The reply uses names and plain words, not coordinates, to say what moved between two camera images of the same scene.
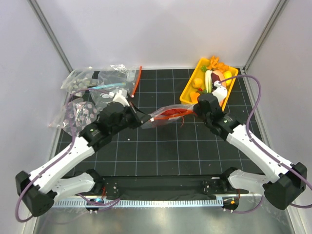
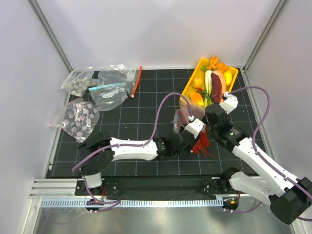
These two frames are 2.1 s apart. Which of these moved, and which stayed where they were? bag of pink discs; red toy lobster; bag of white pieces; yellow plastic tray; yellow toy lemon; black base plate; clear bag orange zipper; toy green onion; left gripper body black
Moved: red toy lobster; clear bag orange zipper; left gripper body black
Stayed: yellow plastic tray; black base plate; toy green onion; bag of white pieces; yellow toy lemon; bag of pink discs
